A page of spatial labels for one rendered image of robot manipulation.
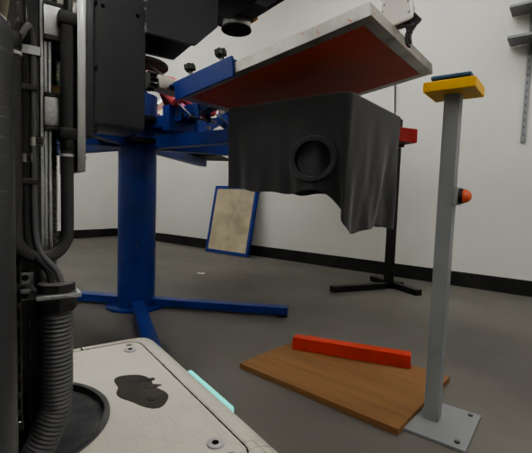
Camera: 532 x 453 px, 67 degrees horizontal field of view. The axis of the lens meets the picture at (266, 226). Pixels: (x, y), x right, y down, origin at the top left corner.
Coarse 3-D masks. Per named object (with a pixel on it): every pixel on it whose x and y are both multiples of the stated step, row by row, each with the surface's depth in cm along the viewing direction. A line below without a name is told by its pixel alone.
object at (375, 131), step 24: (360, 96) 122; (360, 120) 124; (384, 120) 138; (360, 144) 125; (384, 144) 140; (360, 168) 127; (384, 168) 143; (360, 192) 130; (384, 192) 149; (360, 216) 132; (384, 216) 151
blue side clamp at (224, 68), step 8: (232, 56) 134; (216, 64) 138; (224, 64) 136; (232, 64) 134; (200, 72) 143; (208, 72) 140; (216, 72) 138; (224, 72) 136; (232, 72) 134; (184, 80) 148; (192, 80) 146; (200, 80) 143; (208, 80) 141; (216, 80) 138; (224, 80) 137; (176, 88) 151; (184, 88) 148; (192, 88) 146; (200, 88) 143; (176, 96) 151; (184, 96) 149
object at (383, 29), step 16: (336, 16) 111; (352, 16) 108; (368, 16) 106; (384, 16) 113; (304, 32) 118; (320, 32) 114; (336, 32) 113; (384, 32) 115; (400, 32) 124; (272, 48) 125; (288, 48) 121; (304, 48) 121; (400, 48) 126; (240, 64) 133; (256, 64) 129; (416, 64) 141; (400, 80) 155
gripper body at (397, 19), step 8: (384, 0) 130; (392, 0) 128; (400, 0) 126; (408, 0) 125; (384, 8) 130; (392, 8) 128; (400, 8) 126; (408, 8) 125; (392, 16) 128; (400, 16) 126; (408, 16) 125; (400, 24) 128
